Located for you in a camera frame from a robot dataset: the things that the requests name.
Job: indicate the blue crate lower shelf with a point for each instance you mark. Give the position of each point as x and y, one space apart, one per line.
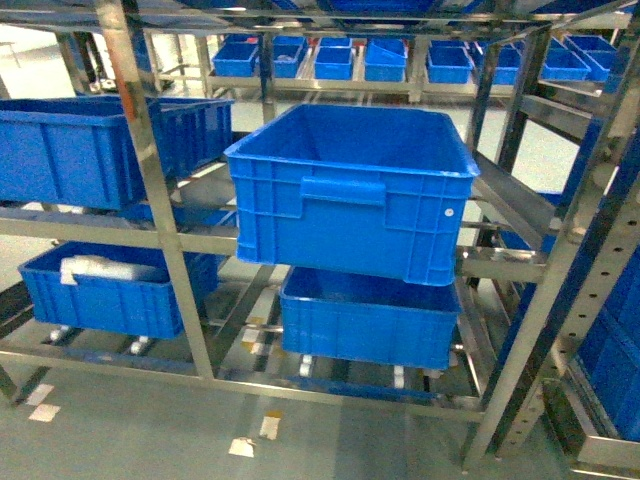
368 319

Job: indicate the blue crate on shelf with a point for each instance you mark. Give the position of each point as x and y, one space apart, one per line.
377 191

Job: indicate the stainless steel shelf rack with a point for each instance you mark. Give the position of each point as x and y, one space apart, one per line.
560 208

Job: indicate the blue crate left lower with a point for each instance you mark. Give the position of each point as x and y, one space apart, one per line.
119 305

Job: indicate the white foam packing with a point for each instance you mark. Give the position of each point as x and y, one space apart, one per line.
71 268

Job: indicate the blue crate left upper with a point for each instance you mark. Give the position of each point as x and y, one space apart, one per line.
78 151

